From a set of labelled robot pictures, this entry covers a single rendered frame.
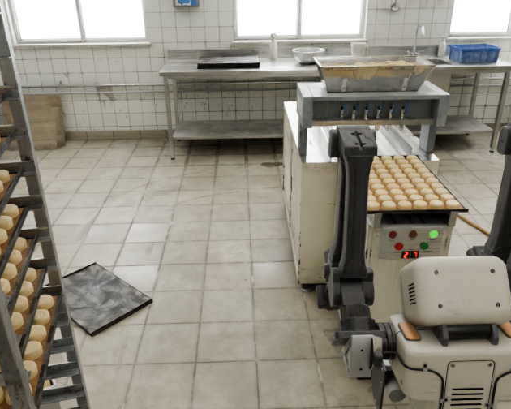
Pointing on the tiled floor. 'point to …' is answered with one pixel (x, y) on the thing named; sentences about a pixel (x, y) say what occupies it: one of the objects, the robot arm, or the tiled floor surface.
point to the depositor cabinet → (318, 195)
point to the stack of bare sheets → (100, 298)
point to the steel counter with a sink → (223, 128)
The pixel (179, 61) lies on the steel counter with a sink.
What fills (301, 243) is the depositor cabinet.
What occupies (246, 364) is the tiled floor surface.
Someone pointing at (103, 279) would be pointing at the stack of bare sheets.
